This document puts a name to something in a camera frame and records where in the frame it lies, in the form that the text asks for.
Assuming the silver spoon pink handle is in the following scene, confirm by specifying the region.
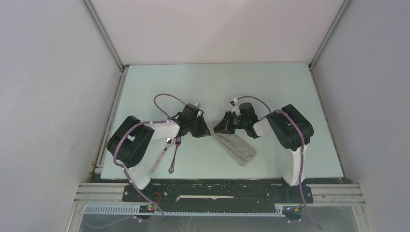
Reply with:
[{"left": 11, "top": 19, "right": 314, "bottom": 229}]
[{"left": 150, "top": 138, "right": 176, "bottom": 174}]

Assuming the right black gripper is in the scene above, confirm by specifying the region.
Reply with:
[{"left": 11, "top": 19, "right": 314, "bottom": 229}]
[{"left": 212, "top": 111, "right": 248, "bottom": 134}]

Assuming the iridescent fork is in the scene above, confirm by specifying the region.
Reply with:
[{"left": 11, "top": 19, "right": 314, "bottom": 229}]
[{"left": 168, "top": 137, "right": 182, "bottom": 174}]

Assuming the grey cloth napkin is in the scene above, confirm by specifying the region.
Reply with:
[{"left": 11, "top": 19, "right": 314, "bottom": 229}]
[{"left": 207, "top": 122, "right": 257, "bottom": 167}]

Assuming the left aluminium frame post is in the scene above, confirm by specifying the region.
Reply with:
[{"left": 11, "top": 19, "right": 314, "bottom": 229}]
[{"left": 81, "top": 0, "right": 125, "bottom": 72}]

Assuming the right aluminium frame post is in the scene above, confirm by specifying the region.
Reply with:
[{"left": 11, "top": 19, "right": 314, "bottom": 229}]
[{"left": 309, "top": 0, "right": 353, "bottom": 71}]

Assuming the aluminium frame post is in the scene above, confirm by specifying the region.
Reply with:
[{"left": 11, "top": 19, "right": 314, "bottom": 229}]
[
  {"left": 309, "top": 0, "right": 353, "bottom": 71},
  {"left": 81, "top": 0, "right": 125, "bottom": 72}
]

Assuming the white cable duct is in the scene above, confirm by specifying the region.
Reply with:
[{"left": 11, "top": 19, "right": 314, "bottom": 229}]
[{"left": 83, "top": 204, "right": 295, "bottom": 217}]

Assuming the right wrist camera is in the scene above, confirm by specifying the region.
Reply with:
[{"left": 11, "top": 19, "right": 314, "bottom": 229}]
[{"left": 229, "top": 98, "right": 241, "bottom": 116}]

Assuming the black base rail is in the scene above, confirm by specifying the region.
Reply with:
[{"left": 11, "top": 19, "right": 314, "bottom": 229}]
[{"left": 122, "top": 179, "right": 313, "bottom": 212}]

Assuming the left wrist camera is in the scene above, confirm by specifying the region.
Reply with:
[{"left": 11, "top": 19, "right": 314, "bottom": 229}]
[{"left": 194, "top": 102, "right": 203, "bottom": 117}]

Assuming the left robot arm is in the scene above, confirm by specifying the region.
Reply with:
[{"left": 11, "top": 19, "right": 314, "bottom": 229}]
[{"left": 106, "top": 103, "right": 210, "bottom": 201}]

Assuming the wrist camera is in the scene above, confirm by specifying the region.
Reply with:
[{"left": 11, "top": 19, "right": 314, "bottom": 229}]
[
  {"left": 194, "top": 102, "right": 203, "bottom": 117},
  {"left": 229, "top": 98, "right": 241, "bottom": 116}
]

